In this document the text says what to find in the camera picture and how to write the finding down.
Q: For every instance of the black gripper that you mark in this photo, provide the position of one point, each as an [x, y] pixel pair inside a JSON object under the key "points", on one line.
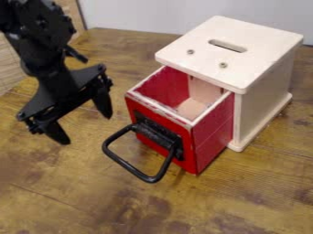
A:
{"points": [[63, 90]]}

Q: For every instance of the red drawer front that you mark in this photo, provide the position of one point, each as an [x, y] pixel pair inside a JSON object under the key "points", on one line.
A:
{"points": [[189, 107]]}

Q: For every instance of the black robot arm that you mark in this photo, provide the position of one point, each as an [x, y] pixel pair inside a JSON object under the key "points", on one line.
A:
{"points": [[39, 30]]}

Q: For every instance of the white wooden drawer box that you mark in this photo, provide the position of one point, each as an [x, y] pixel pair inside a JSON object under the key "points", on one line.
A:
{"points": [[245, 58]]}

